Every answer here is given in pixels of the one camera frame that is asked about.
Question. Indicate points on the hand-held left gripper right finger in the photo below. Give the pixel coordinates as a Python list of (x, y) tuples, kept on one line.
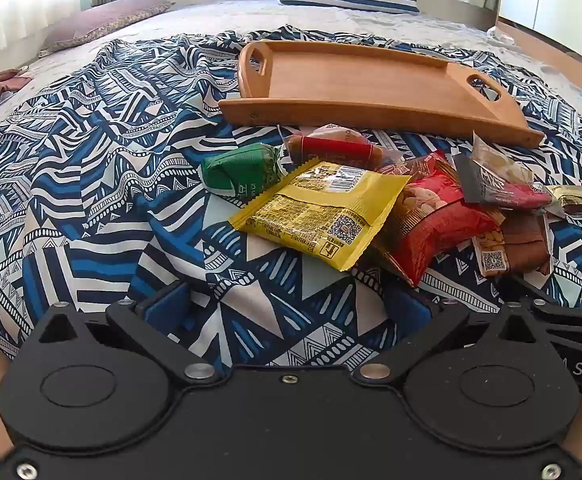
[(411, 306)]

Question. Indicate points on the red peanut bag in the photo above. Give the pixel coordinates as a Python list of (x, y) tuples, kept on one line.
[(436, 220)]

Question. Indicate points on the green snack packet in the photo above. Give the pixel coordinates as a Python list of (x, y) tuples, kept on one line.
[(241, 167)]

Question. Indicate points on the brown chocolate pie packet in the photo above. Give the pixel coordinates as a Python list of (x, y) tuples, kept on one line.
[(521, 245)]

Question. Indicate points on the bed with grey sheet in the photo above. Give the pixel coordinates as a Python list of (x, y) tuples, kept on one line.
[(211, 17)]

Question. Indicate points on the white sheer curtain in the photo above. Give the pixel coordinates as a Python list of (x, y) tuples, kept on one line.
[(21, 0)]

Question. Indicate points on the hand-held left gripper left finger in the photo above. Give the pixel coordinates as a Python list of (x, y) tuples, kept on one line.
[(167, 306)]

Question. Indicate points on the yellow snack packet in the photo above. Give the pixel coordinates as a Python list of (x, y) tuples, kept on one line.
[(311, 210)]

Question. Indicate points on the pink pastry packet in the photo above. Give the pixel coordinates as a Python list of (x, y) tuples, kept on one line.
[(333, 132)]

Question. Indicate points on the clear red nut packet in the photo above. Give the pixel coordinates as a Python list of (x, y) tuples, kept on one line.
[(501, 180)]

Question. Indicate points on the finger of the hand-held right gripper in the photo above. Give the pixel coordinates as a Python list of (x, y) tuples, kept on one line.
[(571, 312)]

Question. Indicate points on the white crumpled cloth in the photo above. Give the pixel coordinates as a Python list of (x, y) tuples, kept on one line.
[(501, 36)]

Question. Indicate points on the red label sausage stick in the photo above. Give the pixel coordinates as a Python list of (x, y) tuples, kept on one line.
[(336, 150)]

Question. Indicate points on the blue white patterned blanket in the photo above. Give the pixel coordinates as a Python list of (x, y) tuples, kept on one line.
[(96, 160)]

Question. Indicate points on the small gold sachet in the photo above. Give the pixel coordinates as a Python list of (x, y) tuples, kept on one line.
[(578, 196)]

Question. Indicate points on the purple pillow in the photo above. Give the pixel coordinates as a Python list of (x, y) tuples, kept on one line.
[(101, 22)]

